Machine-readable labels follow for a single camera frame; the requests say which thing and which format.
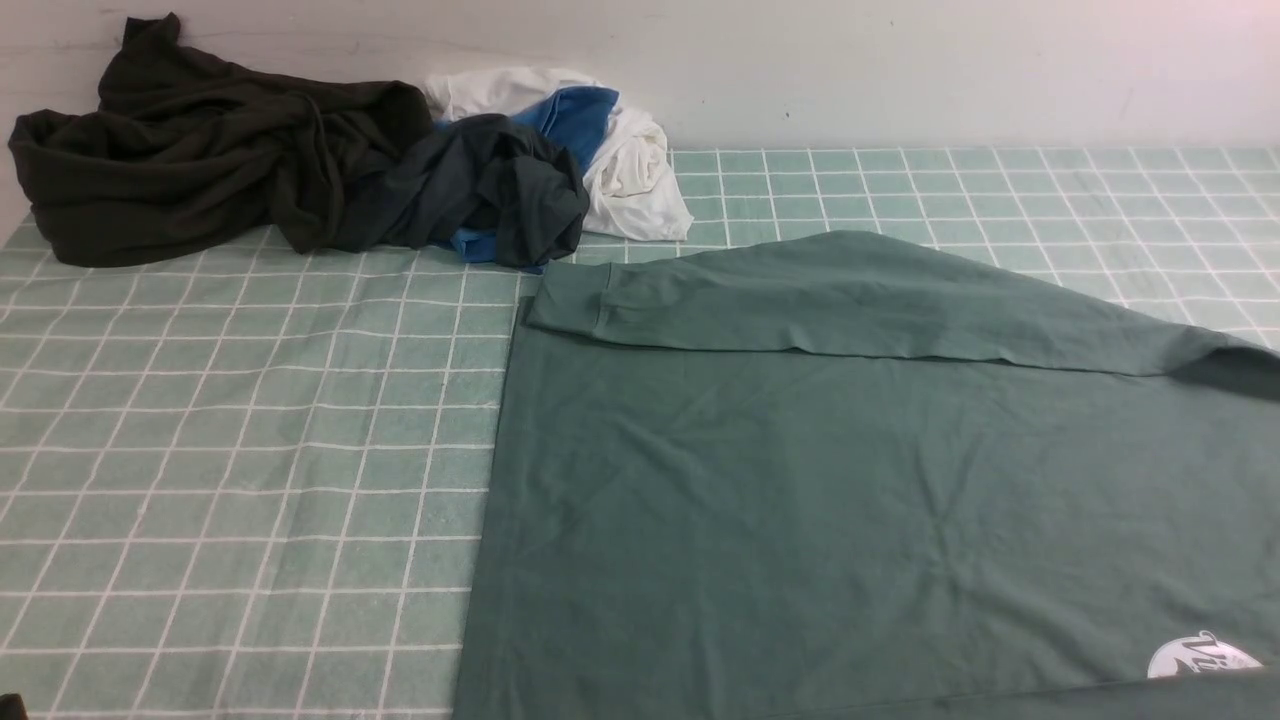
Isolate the dark olive crumpled garment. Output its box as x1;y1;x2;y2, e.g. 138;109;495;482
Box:
8;14;434;268

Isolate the white crumpled garment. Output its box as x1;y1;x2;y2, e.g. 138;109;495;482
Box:
422;67;692;242

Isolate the green long-sleeved shirt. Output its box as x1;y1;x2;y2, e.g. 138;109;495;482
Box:
452;232;1279;719

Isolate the dark grey crumpled garment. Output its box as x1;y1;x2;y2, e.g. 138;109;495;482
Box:
328;114;590;269

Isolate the blue crumpled garment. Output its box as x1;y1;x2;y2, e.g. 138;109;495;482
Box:
438;86;618;274

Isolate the green checkered tablecloth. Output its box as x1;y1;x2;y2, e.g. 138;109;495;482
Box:
1;147;1277;719

